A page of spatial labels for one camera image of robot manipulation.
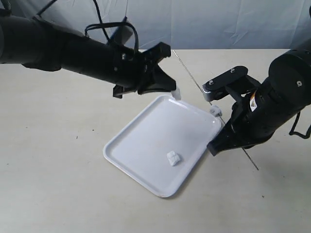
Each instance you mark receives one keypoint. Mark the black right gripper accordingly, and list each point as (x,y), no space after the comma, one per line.
(234,134)

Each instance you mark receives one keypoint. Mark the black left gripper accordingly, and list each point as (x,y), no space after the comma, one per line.
(145,75)

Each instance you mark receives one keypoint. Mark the white marshmallow piece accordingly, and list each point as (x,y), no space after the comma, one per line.
(176,94)
(173,158)
(215,111)

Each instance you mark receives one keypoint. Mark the thin metal skewer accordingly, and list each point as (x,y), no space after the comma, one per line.
(200,88)

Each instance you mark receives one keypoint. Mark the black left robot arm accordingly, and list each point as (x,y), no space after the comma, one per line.
(39,44)

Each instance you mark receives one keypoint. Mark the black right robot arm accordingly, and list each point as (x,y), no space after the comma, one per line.
(261,108)

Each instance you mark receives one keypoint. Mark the white rectangular plastic tray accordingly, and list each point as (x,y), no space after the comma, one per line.
(140,148)

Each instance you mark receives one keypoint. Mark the grey-blue backdrop curtain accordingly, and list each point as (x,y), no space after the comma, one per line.
(196,24)

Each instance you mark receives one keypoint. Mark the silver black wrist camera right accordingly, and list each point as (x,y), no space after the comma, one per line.
(235,79)

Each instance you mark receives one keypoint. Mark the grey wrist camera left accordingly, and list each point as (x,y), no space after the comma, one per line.
(121,35)

